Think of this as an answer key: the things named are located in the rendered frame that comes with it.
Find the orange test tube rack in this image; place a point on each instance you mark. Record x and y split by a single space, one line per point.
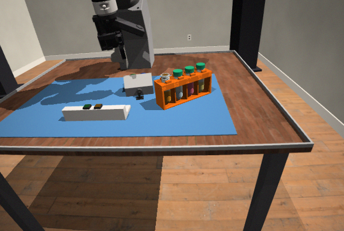
182 80

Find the blue flat mat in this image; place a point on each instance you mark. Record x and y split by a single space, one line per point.
41 116

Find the green round cap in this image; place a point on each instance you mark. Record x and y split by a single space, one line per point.
200 65
177 72
189 69

